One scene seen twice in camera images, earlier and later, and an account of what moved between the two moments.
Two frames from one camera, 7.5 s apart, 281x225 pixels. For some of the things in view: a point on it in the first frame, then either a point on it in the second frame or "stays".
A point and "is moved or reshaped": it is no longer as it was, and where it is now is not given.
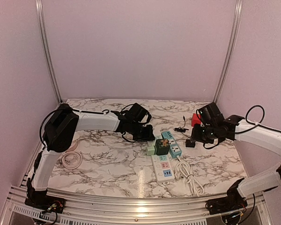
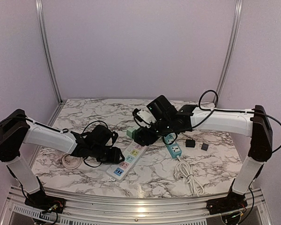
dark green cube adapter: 162,147 is moved or reshaped
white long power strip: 163,168 → 119,171
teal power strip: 175,151 stays
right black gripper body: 208,135 → 164,128
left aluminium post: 43,33 stays
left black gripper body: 139,134 → 105,157
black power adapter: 189,143 stays
